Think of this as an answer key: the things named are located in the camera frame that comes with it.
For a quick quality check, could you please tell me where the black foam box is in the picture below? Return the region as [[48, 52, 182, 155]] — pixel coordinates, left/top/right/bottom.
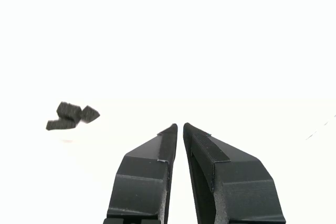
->
[[46, 119, 77, 131], [80, 105, 101, 124], [56, 101, 82, 120]]

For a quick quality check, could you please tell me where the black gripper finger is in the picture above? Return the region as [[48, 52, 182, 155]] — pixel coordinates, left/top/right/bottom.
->
[[103, 123, 179, 224], [183, 122, 287, 224]]

